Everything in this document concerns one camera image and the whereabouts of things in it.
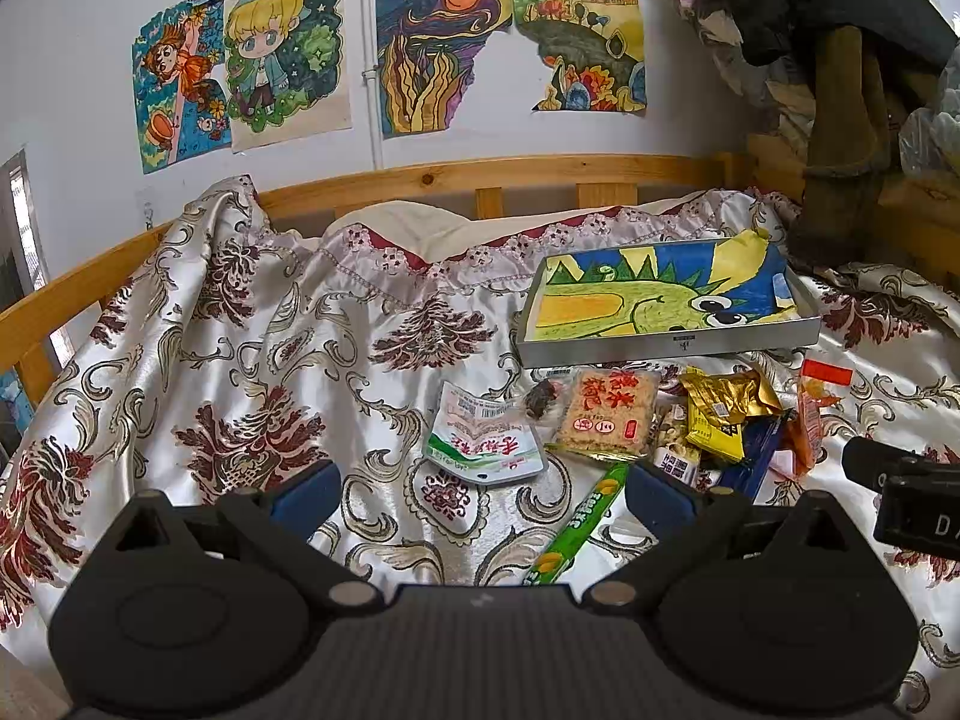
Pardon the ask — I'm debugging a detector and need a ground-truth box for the floral satin bedspread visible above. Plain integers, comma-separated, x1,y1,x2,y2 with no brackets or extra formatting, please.
0,176,960,713

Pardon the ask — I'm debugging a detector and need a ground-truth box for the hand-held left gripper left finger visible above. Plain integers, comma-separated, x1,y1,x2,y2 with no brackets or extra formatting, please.
112,461,380,612

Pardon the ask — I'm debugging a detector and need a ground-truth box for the brown hanging garment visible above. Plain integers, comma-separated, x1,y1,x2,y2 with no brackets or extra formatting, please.
784,26,908,271

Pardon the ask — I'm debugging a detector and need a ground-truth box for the swirly sky wall drawing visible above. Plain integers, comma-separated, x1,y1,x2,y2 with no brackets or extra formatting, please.
373,0,515,140

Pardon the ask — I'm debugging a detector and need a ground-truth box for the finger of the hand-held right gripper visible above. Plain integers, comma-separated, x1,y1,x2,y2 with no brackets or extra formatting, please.
841,437,960,494

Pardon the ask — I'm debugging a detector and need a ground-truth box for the hillside landscape wall drawing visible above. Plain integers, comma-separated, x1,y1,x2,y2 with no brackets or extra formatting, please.
508,0,647,115

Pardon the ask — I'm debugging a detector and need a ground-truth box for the cream pillow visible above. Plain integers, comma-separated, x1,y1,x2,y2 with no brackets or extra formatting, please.
330,199,721,271

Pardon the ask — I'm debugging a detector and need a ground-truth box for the yellow snack packet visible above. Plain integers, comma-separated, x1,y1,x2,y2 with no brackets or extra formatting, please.
686,390,747,462

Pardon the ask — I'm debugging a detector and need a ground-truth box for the gold snack packet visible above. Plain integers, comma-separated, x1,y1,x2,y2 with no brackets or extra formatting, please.
679,366,785,421

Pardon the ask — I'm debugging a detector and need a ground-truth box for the small dark snack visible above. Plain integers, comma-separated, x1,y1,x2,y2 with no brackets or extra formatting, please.
523,381,560,419

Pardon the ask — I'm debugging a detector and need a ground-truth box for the blond child wall drawing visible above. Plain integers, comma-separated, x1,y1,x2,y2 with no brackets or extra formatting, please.
223,0,353,155

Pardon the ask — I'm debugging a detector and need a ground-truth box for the white green snack packet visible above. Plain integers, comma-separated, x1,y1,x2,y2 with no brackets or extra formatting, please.
421,381,547,482

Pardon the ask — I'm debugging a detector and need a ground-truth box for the clear rice cracker packet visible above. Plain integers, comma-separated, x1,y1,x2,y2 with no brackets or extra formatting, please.
546,367,661,461

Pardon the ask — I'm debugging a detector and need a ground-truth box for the orange snack packet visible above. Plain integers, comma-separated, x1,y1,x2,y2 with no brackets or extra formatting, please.
784,358,854,475

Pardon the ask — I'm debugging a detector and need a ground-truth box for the white wall pipe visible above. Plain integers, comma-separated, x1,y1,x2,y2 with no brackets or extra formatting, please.
358,0,383,170

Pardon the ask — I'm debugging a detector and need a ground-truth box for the grey cardboard box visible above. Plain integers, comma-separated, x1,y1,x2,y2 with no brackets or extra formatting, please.
514,236,824,370

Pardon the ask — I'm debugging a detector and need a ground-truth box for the blue snack packet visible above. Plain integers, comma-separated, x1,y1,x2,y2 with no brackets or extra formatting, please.
720,416,788,503

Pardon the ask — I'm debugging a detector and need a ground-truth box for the orange-haired girl wall drawing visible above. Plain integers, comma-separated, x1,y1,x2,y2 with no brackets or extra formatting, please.
133,1,233,175

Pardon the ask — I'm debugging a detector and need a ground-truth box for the window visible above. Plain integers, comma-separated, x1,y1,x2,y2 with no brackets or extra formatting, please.
0,150,55,383

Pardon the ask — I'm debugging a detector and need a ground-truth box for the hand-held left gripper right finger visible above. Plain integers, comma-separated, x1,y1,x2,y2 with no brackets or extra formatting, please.
585,463,860,611

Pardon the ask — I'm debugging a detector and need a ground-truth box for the wooden bed frame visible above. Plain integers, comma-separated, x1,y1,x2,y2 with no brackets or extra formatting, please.
0,133,960,406

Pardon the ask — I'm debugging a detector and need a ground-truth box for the clear nut bar packet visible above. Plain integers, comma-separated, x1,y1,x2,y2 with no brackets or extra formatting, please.
649,405,702,496

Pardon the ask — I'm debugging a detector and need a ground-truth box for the clear plastic bag of clothes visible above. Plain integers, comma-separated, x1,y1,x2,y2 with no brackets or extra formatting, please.
896,60,960,188

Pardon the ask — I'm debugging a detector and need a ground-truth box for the green candy stick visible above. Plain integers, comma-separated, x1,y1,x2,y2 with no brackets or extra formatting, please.
523,463,629,587

